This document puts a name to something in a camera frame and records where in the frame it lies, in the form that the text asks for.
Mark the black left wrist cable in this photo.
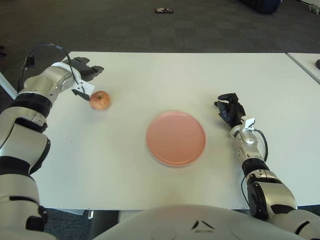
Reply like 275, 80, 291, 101
17, 42, 85, 95

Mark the grey robot torso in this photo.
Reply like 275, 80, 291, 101
93, 204, 320, 240

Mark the white table leg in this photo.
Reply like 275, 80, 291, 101
0, 72, 18, 100

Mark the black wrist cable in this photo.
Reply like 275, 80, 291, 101
17, 42, 85, 95
253, 128, 269, 162

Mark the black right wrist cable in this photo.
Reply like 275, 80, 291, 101
253, 128, 269, 162

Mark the dark blue bag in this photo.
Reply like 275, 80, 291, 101
237, 0, 283, 15

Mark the small dark floor object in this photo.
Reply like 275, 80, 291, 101
154, 7, 175, 15

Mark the pink round plate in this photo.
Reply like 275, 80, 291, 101
146, 110, 207, 168

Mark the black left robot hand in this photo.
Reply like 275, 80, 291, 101
61, 56, 105, 102

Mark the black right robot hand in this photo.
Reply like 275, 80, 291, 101
213, 92, 256, 132

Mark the red apple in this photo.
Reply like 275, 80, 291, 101
89, 90, 111, 111

